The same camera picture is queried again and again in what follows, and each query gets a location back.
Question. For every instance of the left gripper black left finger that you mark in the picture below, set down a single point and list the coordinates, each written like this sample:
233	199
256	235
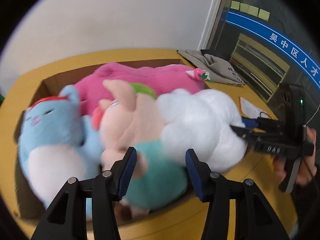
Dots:
66	216

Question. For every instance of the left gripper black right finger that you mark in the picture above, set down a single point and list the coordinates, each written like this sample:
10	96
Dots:
254	216

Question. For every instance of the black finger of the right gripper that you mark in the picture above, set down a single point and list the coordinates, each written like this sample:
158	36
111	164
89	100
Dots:
252	122
244	133

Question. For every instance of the white plush sheep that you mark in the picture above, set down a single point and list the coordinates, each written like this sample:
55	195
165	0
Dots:
201	121

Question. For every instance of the blue plush cat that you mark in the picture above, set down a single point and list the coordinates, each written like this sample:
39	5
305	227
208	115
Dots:
57	143

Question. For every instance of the pink plush bear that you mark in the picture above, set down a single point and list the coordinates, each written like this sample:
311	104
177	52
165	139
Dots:
161	79

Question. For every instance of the pink pig plush teal shirt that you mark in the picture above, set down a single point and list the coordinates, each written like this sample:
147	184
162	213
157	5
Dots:
133	119

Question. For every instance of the person's right hand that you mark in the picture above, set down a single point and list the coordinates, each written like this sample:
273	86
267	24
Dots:
307	167

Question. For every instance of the white paper packet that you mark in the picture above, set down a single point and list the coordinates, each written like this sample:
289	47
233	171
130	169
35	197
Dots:
250	110

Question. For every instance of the wooden shelf behind glass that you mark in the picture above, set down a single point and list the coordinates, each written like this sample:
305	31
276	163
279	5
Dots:
262	65

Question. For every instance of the grey canvas bag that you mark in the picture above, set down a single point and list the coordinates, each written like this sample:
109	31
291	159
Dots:
219	70

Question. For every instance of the blue banner with white text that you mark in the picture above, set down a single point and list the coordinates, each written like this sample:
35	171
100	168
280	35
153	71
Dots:
281	42

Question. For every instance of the brown cardboard box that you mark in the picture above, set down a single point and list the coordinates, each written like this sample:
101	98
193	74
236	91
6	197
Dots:
29	206

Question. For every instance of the yellow sticky note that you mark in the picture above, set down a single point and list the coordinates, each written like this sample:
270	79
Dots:
244	7
264	15
235	5
252	10

